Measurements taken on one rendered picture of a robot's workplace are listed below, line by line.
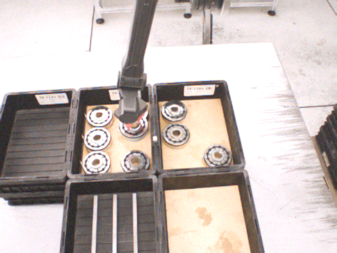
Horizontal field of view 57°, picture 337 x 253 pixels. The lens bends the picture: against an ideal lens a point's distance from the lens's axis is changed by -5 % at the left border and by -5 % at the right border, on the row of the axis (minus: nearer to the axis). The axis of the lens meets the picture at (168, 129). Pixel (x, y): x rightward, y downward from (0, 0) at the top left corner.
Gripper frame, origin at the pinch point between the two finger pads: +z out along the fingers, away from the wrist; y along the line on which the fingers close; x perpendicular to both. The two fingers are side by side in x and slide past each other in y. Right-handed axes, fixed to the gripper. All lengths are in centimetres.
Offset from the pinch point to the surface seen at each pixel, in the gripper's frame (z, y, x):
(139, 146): 11.2, -1.1, -3.3
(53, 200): 20.5, -37.6, 8.9
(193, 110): 11.9, 25.7, -7.4
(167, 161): 10.9, 1.0, -15.6
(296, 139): 25, 52, -46
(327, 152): 74, 95, -63
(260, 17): 102, 208, 53
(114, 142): 11.2, -6.5, 5.1
